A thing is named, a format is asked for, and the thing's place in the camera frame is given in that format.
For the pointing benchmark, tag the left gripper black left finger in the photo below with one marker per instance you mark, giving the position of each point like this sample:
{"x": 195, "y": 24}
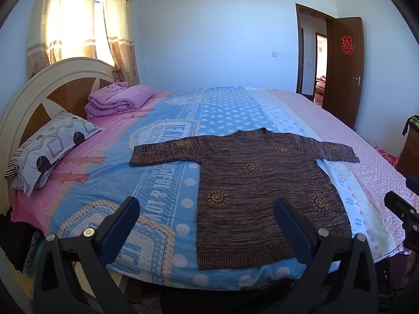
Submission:
{"x": 57, "y": 289}

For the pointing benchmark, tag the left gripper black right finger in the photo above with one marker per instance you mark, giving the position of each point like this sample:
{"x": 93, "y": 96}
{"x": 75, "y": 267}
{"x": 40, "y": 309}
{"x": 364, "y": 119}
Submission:
{"x": 340, "y": 276}

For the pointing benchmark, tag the brown knitted sweater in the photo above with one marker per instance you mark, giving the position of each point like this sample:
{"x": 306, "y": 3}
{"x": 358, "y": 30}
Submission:
{"x": 241, "y": 177}

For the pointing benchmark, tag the dark clothes pile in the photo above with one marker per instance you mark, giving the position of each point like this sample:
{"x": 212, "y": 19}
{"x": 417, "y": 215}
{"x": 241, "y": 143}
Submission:
{"x": 20, "y": 242}

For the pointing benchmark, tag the wooden bedside cabinet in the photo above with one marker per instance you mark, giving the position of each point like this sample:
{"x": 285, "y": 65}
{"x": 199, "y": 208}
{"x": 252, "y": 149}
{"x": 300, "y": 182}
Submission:
{"x": 408, "y": 162}

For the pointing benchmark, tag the blue pink patterned bedsheet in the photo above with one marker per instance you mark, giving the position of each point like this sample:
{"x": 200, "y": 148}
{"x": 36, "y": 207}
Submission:
{"x": 94, "y": 178}

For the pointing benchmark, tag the patterned white grey pillow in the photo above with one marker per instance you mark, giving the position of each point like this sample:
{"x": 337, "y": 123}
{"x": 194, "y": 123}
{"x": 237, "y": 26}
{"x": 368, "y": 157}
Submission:
{"x": 32, "y": 164}

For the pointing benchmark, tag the brown wooden door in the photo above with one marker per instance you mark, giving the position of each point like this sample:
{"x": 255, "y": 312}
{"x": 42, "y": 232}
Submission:
{"x": 341, "y": 94}

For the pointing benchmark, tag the folded pink quilt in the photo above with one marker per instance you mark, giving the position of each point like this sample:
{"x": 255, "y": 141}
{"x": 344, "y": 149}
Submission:
{"x": 117, "y": 98}

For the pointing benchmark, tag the cream wooden headboard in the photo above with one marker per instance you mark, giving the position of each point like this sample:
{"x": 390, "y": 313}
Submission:
{"x": 62, "y": 86}

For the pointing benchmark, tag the red paper door decoration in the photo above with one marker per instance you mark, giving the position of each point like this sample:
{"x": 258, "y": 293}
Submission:
{"x": 347, "y": 46}

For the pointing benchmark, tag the orange patterned curtain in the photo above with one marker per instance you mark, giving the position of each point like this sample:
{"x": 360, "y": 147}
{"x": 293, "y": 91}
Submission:
{"x": 64, "y": 29}

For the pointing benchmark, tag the silver door handle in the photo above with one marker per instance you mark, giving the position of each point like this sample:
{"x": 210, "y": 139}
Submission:
{"x": 358, "y": 80}

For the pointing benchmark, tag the brown door frame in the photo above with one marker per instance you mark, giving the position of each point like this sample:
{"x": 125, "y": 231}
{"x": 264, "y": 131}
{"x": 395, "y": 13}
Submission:
{"x": 313, "y": 34}

